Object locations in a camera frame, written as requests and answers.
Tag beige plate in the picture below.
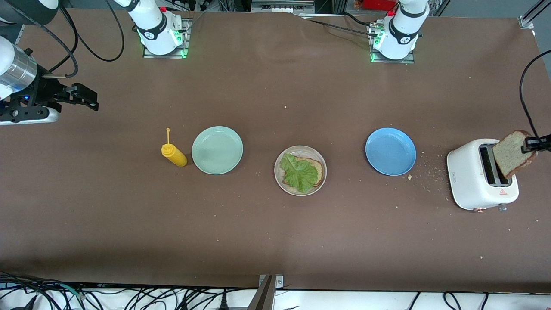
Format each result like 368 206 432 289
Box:
274 146 328 197

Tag black cable on table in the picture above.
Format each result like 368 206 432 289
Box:
297 12 381 38

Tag grey metal frame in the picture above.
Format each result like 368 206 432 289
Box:
251 0 316 14

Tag teal floor cable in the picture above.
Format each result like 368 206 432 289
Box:
41 282 84 298

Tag green lettuce leaf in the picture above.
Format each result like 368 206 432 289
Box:
280 153 319 194

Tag red box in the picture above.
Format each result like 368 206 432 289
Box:
361 0 397 12

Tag white toaster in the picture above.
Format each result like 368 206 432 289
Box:
446 138 520 212

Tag black floor cable with plug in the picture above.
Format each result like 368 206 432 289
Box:
13 295 40 310

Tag metal table edge bracket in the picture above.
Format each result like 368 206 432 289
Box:
248 275 285 310

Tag brown bread slice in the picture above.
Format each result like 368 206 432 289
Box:
282 157 325 188
492 130 538 179

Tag yellow squeeze bottle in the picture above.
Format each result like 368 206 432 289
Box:
161 128 188 167

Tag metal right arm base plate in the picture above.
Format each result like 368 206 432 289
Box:
142 17 191 59

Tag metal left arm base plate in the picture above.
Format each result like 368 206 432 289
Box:
369 22 416 65

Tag blue plate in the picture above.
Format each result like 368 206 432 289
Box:
365 127 417 177

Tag light green plate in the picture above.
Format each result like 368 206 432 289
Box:
192 126 244 175

